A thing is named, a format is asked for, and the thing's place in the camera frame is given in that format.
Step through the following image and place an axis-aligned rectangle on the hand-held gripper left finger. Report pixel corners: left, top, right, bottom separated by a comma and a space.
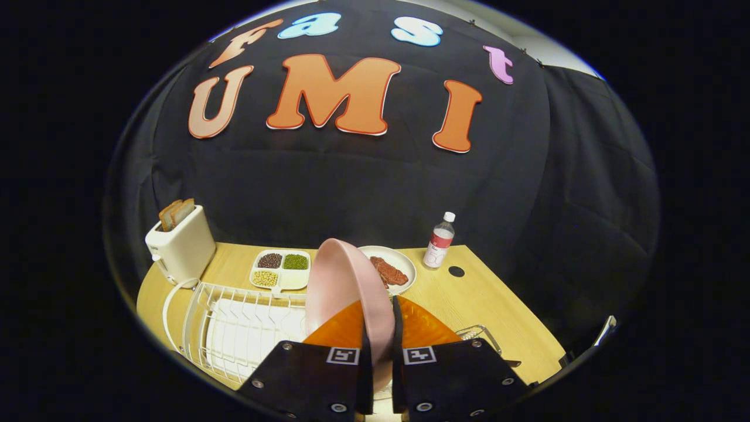
236, 300, 374, 422

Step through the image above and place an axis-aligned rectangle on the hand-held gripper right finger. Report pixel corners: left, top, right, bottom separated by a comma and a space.
390, 295, 533, 421

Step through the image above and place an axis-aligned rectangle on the metal wire basket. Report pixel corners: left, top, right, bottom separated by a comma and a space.
456, 324, 503, 355

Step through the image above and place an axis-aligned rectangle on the pink plate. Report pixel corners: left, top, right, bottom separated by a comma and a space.
305, 237, 396, 392

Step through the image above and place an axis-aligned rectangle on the white wire dish rack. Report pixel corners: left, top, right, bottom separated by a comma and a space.
182, 281, 311, 384

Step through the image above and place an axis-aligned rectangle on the white round plate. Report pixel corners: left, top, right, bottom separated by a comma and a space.
357, 245, 417, 295

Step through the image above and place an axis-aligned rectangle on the white divided dish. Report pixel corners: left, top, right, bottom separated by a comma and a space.
250, 249, 312, 292

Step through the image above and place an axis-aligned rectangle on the large red meat piece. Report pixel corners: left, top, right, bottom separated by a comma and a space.
369, 256, 410, 287

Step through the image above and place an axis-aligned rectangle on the white drip tray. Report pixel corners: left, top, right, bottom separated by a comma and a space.
205, 298, 308, 379

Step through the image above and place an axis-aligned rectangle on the clear water bottle red label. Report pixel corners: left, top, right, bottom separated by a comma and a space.
422, 212, 456, 270

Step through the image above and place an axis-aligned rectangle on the black backdrop cloth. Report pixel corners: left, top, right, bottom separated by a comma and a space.
104, 0, 662, 352

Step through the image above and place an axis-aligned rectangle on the white toaster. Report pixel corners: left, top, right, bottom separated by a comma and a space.
145, 205, 217, 288

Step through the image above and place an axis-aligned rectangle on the toast bread slice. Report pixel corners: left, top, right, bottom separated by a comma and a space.
170, 198, 196, 228
159, 200, 183, 232

